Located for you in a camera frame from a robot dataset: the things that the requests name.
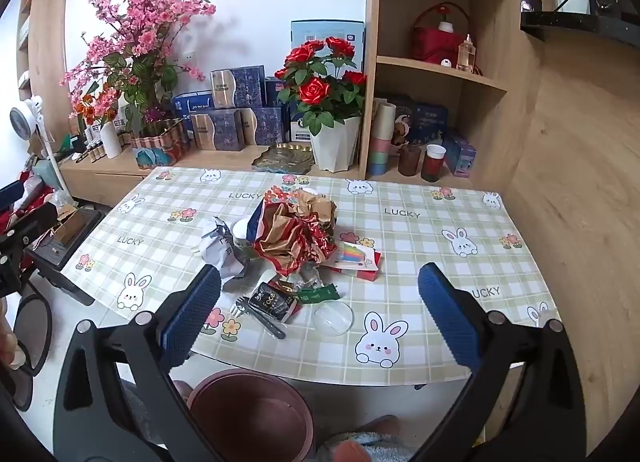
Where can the person's right leg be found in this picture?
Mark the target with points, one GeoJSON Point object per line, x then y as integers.
{"type": "Point", "coordinates": [370, 442]}

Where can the stack of pastel paper cups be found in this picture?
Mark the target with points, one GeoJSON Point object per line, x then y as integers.
{"type": "Point", "coordinates": [381, 142]}

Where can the red rose plant white pot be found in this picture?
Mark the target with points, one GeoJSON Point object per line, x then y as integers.
{"type": "Point", "coordinates": [330, 142]}

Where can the blue cardboard box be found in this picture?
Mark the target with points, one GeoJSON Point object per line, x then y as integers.
{"type": "Point", "coordinates": [256, 224]}

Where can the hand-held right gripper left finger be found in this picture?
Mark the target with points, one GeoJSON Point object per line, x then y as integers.
{"type": "Point", "coordinates": [192, 312]}

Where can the small blue purple box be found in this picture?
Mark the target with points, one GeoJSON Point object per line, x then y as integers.
{"type": "Point", "coordinates": [459, 154]}

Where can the dark blue starry box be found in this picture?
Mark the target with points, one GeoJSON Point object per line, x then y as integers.
{"type": "Point", "coordinates": [425, 119]}

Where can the orange flowers white vase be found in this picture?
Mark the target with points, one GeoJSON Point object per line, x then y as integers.
{"type": "Point", "coordinates": [111, 139]}

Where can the brown plastic bin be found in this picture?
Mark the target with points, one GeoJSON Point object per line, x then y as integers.
{"type": "Point", "coordinates": [250, 407]}

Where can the blue white box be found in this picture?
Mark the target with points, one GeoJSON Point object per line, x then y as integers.
{"type": "Point", "coordinates": [299, 134]}

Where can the flat blue box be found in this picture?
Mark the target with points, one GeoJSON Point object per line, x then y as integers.
{"type": "Point", "coordinates": [192, 103]}

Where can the white paper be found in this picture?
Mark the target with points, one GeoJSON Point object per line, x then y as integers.
{"type": "Point", "coordinates": [220, 254]}

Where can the black storage box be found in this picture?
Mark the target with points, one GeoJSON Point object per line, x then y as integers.
{"type": "Point", "coordinates": [75, 242]}

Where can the green sachet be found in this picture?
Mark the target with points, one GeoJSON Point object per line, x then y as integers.
{"type": "Point", "coordinates": [317, 295]}

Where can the red patterned cloth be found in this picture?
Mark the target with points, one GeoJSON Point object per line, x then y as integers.
{"type": "Point", "coordinates": [30, 192]}

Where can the black plastic fork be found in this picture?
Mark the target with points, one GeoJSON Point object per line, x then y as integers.
{"type": "Point", "coordinates": [260, 319]}

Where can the black counter shelf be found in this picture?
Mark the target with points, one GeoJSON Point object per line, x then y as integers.
{"type": "Point", "coordinates": [575, 24]}

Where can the black looped frame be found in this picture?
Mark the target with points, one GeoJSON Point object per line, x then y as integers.
{"type": "Point", "coordinates": [47, 337]}

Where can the wooden side shelf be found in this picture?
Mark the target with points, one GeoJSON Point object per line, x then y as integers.
{"type": "Point", "coordinates": [45, 17]}

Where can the gold leaf tray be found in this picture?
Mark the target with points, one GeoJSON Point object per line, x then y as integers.
{"type": "Point", "coordinates": [280, 158]}

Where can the teal ornament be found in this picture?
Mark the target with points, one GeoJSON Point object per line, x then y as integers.
{"type": "Point", "coordinates": [152, 158]}

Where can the white bottle red flower cap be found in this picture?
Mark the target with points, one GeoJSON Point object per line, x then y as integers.
{"type": "Point", "coordinates": [446, 24]}

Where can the clear glass bottle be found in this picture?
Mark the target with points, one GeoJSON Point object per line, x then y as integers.
{"type": "Point", "coordinates": [465, 54]}

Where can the pink blossom artificial plant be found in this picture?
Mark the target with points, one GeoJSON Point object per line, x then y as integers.
{"type": "Point", "coordinates": [145, 37]}

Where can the red basket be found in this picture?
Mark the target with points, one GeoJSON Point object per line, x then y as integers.
{"type": "Point", "coordinates": [430, 44]}

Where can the red paper cup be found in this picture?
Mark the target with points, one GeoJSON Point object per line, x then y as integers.
{"type": "Point", "coordinates": [433, 164]}

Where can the black tissue pack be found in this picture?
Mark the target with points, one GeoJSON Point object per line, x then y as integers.
{"type": "Point", "coordinates": [272, 303]}

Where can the brown cup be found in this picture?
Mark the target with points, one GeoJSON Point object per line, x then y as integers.
{"type": "Point", "coordinates": [410, 161]}

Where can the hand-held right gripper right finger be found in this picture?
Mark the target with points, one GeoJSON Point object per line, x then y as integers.
{"type": "Point", "coordinates": [450, 312]}

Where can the clear plastic wrapper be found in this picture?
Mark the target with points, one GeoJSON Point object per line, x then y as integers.
{"type": "Point", "coordinates": [310, 279]}

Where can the checked bunny tablecloth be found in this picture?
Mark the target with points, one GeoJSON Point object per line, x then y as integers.
{"type": "Point", "coordinates": [410, 242]}

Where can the dark blue small box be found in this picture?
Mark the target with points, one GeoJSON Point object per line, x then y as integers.
{"type": "Point", "coordinates": [274, 89]}

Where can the wooden shelf unit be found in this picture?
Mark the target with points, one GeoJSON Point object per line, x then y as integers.
{"type": "Point", "coordinates": [495, 42]}

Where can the white desk fan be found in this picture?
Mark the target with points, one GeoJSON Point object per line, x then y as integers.
{"type": "Point", "coordinates": [25, 119]}

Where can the wavy brown planter box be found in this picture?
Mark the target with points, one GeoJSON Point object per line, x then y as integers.
{"type": "Point", "coordinates": [162, 139]}

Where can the red box with rainbow card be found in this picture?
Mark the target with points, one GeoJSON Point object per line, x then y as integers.
{"type": "Point", "coordinates": [357, 262]}

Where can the red gold wrapping paper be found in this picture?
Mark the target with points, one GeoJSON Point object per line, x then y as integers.
{"type": "Point", "coordinates": [295, 232]}

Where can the clear plastic lid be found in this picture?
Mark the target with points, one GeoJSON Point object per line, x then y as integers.
{"type": "Point", "coordinates": [333, 320]}

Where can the row of small brown bottles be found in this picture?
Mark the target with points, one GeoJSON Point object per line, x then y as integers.
{"type": "Point", "coordinates": [92, 151]}

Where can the white green paper cup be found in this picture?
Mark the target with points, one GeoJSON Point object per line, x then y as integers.
{"type": "Point", "coordinates": [242, 237]}

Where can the person's left hand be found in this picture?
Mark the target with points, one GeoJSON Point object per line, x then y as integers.
{"type": "Point", "coordinates": [7, 349]}

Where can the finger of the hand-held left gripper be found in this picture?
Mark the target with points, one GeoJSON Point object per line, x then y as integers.
{"type": "Point", "coordinates": [35, 224]}
{"type": "Point", "coordinates": [10, 194]}

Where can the light blue large box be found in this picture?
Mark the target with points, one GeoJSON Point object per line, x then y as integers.
{"type": "Point", "coordinates": [325, 31]}

